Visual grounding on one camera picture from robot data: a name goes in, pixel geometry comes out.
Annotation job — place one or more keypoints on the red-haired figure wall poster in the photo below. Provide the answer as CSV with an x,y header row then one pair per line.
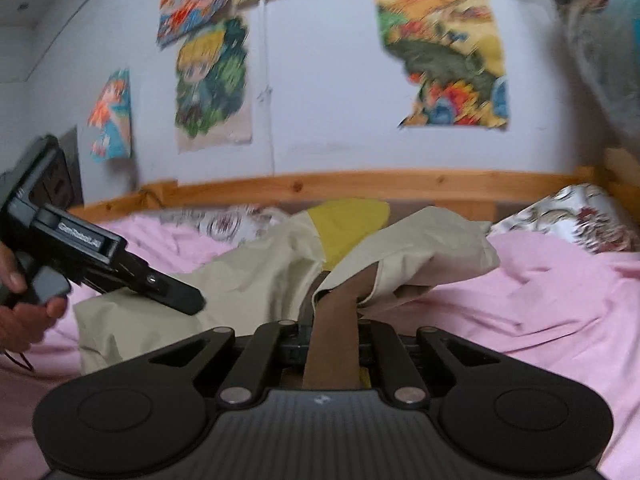
x,y
195,5

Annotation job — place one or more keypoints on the wooden bed frame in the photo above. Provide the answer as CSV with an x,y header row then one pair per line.
x,y
350,182

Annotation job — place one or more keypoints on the blond figure wall poster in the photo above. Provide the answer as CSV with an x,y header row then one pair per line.
x,y
212,85

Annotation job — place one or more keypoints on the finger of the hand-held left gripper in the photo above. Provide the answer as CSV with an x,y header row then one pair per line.
x,y
170,290

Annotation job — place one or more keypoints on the beige brown olive hooded jacket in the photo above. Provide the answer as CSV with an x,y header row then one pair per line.
x,y
260,270

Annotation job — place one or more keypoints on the white wall pipe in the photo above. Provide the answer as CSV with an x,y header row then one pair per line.
x,y
270,60

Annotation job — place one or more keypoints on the clear plastic bag of clothes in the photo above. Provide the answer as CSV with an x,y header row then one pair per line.
x,y
600,35

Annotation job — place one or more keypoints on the small orange-haired figure poster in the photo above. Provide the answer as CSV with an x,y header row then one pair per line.
x,y
112,115

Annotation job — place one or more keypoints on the floral satin pillow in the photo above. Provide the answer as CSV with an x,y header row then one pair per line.
x,y
570,222

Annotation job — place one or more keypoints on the person's left hand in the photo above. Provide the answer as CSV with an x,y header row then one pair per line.
x,y
25,322

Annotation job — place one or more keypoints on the pink bed sheet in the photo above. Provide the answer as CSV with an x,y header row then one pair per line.
x,y
550,300

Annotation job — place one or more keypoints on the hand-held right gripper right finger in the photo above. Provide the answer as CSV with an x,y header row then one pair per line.
x,y
382,347

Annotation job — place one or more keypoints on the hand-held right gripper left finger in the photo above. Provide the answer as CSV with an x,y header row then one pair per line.
x,y
272,347

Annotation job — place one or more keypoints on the landscape wall poster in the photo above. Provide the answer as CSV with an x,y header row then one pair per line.
x,y
440,55

